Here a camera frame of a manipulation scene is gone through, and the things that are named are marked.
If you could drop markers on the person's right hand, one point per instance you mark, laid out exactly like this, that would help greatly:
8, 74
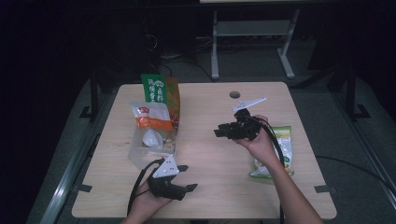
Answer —
263, 147

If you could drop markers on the grey round table grommet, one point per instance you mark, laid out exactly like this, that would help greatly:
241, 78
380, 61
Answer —
234, 94

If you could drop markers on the green and white snack packet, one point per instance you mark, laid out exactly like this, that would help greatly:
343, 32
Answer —
288, 146

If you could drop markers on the grey metal frame rail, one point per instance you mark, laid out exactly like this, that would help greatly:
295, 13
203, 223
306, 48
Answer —
367, 149
71, 174

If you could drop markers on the green seasoning packet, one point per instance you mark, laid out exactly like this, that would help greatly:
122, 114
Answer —
154, 88

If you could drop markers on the grey metal desk frame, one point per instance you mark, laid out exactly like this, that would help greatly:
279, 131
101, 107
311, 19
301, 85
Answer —
252, 28

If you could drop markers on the dried meat snack packet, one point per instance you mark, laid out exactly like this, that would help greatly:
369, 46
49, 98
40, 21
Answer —
174, 99

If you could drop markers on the person's left hand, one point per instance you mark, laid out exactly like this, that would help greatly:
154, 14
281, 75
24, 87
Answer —
144, 203

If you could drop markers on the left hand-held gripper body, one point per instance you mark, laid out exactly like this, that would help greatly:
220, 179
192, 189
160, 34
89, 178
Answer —
165, 186

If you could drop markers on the black table bracket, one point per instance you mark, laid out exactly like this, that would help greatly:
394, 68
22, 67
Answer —
322, 188
84, 188

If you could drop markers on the black metal stand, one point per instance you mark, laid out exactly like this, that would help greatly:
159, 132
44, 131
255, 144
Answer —
94, 93
351, 93

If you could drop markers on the white powder packet orange label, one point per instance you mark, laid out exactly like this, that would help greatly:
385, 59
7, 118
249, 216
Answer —
152, 124

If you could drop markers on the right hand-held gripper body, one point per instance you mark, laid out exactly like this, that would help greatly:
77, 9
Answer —
246, 127

